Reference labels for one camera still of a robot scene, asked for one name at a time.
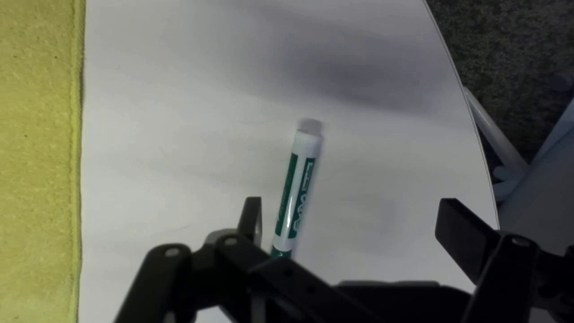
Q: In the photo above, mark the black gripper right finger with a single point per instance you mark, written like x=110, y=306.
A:
x=512, y=273

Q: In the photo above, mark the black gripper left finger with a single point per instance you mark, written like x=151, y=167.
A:
x=230, y=271

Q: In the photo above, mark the green white marker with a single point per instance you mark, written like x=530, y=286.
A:
x=304, y=158

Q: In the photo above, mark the yellow-green microfiber towel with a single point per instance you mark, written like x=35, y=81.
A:
x=42, y=45

